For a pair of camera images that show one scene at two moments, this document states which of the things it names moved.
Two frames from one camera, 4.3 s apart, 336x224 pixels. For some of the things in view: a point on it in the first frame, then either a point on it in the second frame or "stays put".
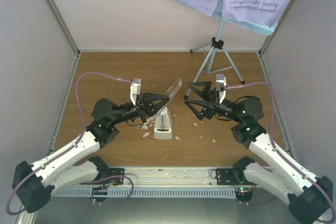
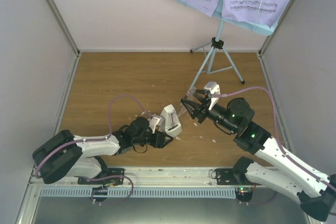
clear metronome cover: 172,90 → 192,95
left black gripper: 150,108 → 160,144
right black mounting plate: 226,177 stays put
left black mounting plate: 116,171 stays put
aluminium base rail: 159,178 stays put
